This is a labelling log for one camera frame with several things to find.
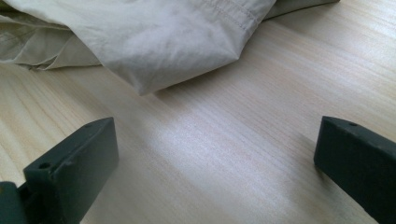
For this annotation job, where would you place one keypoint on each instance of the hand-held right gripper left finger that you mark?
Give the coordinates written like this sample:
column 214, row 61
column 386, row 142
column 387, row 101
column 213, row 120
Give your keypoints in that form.
column 71, row 168

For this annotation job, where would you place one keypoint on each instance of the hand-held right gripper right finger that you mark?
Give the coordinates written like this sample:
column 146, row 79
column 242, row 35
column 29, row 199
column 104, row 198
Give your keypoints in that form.
column 358, row 161

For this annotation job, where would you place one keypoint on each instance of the beige short-sleeved shirt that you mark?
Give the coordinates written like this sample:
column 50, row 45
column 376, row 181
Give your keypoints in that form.
column 155, row 46

